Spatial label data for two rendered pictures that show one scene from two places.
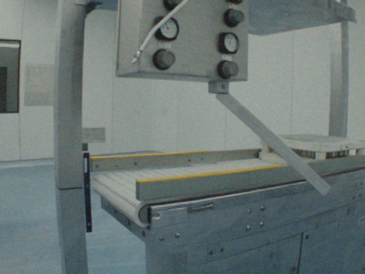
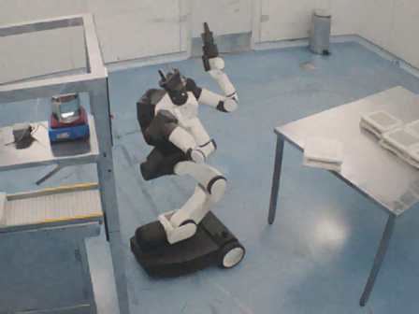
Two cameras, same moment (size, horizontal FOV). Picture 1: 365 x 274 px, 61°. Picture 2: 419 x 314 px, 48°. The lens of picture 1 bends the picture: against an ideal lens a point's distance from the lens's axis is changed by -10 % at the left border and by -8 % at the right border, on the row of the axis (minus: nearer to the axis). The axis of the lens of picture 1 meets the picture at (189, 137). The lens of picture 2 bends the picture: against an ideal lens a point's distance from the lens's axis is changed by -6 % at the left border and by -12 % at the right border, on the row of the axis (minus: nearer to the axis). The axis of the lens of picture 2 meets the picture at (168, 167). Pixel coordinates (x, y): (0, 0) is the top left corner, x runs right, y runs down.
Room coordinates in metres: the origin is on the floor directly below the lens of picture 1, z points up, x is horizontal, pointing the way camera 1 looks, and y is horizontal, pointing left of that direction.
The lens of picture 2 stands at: (2.50, 1.29, 2.47)
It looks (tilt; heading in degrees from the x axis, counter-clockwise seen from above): 34 degrees down; 202
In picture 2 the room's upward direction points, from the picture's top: 1 degrees counter-clockwise
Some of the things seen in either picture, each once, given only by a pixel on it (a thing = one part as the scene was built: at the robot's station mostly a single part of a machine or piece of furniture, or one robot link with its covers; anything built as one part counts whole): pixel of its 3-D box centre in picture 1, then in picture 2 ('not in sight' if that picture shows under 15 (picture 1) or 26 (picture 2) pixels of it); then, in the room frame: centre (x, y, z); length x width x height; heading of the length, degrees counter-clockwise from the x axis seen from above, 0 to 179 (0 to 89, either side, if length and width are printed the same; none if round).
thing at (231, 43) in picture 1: (229, 43); not in sight; (0.59, -0.06, 1.09); 0.04 x 0.01 x 0.04; 123
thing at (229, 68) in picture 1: (229, 66); not in sight; (0.59, -0.06, 1.05); 0.03 x 0.03 x 0.04; 33
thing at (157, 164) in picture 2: not in sight; (165, 161); (0.17, 0.33, 0.81); 0.28 x 0.13 x 0.18; 138
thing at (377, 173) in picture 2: not in sight; (398, 137); (-0.69, 1.76, 0.80); 1.50 x 1.10 x 0.04; 141
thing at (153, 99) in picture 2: not in sight; (167, 118); (0.12, 0.33, 1.08); 0.34 x 0.30 x 0.36; 2
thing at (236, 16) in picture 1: (235, 13); not in sight; (0.59, -0.08, 1.14); 0.03 x 0.02 x 0.04; 123
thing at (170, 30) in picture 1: (167, 28); not in sight; (0.53, 0.04, 1.10); 0.04 x 0.01 x 0.04; 123
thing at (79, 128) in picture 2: not in sight; (68, 122); (0.69, 0.04, 1.30); 0.21 x 0.20 x 0.09; 33
